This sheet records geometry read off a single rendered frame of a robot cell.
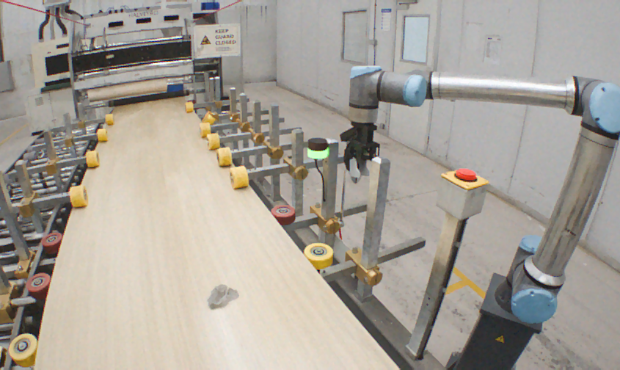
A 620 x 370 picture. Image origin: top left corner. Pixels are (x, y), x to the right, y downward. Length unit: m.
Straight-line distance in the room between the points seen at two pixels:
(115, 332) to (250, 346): 0.31
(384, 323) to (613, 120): 0.83
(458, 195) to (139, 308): 0.72
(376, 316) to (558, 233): 0.58
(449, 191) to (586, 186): 0.45
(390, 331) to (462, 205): 0.50
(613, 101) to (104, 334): 1.28
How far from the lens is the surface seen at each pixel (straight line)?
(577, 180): 0.97
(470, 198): 0.64
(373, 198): 0.88
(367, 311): 1.06
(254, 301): 0.79
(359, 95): 0.98
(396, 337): 1.00
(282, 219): 1.09
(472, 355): 1.52
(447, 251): 0.72
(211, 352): 0.71
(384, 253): 1.09
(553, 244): 1.04
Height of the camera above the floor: 1.46
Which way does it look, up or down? 25 degrees down
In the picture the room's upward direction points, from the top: 1 degrees clockwise
